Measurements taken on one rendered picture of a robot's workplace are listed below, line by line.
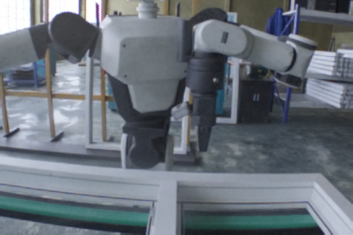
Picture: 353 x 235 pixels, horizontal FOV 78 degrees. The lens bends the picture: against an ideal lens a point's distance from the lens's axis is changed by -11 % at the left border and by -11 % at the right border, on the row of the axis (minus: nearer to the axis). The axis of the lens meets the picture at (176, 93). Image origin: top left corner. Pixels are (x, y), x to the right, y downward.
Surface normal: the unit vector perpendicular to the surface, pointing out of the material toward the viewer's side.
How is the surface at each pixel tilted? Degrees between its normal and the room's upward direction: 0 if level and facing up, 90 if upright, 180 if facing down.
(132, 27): 54
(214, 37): 90
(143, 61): 99
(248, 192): 90
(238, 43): 90
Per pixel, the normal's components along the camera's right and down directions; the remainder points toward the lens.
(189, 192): -0.01, 0.21
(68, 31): 0.45, 0.00
